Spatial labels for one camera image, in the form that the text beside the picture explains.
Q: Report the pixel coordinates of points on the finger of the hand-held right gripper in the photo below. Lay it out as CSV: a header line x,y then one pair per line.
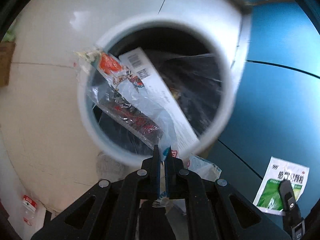
x,y
288,200

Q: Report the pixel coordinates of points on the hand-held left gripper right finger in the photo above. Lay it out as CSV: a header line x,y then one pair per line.
x,y
168,172

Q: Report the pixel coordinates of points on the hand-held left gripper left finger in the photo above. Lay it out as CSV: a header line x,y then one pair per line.
x,y
157,172

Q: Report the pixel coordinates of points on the green and white sachet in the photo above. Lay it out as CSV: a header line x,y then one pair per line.
x,y
268,195

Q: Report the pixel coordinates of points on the red and clear plastic bag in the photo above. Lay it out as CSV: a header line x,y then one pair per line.
x,y
140,122

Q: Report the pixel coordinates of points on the long white cardboard box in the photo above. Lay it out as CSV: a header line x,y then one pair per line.
x,y
160,92

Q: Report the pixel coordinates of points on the round white-rimmed trash bin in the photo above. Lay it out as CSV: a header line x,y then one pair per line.
x,y
85,105

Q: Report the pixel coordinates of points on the clear printed snack wrapper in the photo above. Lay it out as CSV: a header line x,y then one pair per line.
x,y
110,65

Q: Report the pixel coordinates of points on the blue kitchen cabinet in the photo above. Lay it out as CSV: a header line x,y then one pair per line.
x,y
275,92

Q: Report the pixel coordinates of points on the clear packet with red label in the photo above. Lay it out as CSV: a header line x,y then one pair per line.
x,y
28,205

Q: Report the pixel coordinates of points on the brown cardboard box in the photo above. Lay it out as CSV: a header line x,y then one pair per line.
x,y
5,62

